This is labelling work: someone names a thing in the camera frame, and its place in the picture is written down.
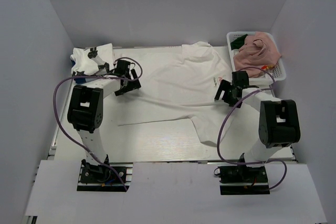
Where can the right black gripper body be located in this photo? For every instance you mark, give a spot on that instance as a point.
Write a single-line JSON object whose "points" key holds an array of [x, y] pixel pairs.
{"points": [[228, 96]]}

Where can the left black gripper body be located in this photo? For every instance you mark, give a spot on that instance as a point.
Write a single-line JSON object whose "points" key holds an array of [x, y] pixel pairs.
{"points": [[132, 84]]}

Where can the pink t-shirt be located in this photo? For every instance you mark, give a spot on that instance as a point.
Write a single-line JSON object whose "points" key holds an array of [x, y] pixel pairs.
{"points": [[258, 52]]}

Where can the white red-print t-shirt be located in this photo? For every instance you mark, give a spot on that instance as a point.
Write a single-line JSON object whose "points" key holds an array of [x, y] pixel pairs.
{"points": [[178, 86]]}

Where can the dark green t-shirt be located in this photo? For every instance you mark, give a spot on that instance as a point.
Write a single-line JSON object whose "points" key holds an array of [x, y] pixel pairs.
{"points": [[238, 42]]}

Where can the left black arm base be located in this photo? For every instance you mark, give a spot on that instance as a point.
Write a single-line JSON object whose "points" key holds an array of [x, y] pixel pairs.
{"points": [[98, 179]]}

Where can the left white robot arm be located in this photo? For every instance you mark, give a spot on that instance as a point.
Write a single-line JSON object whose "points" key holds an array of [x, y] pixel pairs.
{"points": [[85, 111]]}

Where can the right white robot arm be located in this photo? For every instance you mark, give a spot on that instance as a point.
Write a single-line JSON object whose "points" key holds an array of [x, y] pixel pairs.
{"points": [[278, 125]]}

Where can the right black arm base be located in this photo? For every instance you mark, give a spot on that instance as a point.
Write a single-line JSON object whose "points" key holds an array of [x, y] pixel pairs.
{"points": [[242, 180]]}

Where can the folded blue t-shirt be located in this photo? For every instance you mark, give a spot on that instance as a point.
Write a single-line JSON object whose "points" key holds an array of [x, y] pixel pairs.
{"points": [[78, 80]]}

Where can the folded white printed t-shirt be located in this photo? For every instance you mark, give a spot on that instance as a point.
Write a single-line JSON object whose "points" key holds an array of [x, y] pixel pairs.
{"points": [[92, 61]]}

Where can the white plastic basket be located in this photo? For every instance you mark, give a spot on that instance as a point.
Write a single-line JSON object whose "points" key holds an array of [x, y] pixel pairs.
{"points": [[278, 71]]}

